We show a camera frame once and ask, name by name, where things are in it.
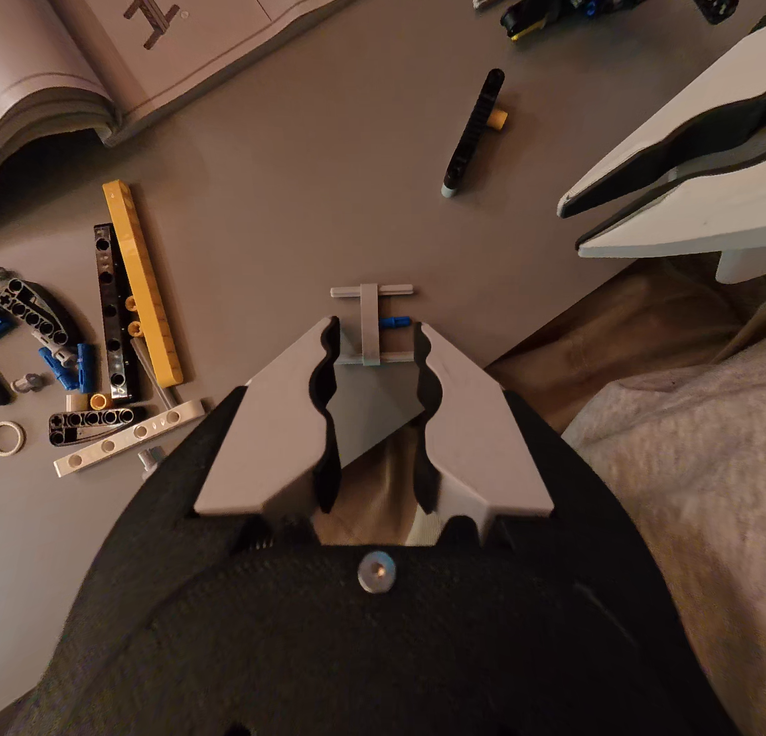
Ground yellow lego beam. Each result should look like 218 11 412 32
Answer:
102 180 185 388

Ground long black lego beam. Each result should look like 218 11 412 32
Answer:
93 223 141 403

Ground curved dark lego beam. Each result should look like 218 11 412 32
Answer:
0 268 85 354

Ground grey lego axle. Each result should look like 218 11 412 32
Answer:
130 336 180 410

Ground bent black lego beam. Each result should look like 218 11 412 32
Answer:
48 406 147 448

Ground black lego vehicle assembly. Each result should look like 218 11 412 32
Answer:
473 0 740 43

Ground white lego beam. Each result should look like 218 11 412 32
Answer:
53 399 206 478

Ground grey lego axle assembly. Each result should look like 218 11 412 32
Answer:
330 282 417 367

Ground light grey lego connector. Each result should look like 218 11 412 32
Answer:
33 329 79 363

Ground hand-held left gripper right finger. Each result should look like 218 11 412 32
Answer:
413 322 554 539

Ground lego instruction booklet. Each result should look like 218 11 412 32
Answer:
0 0 408 165

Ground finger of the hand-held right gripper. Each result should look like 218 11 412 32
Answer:
558 27 766 219
576 152 766 286

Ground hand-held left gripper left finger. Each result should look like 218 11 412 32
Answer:
194 316 343 515

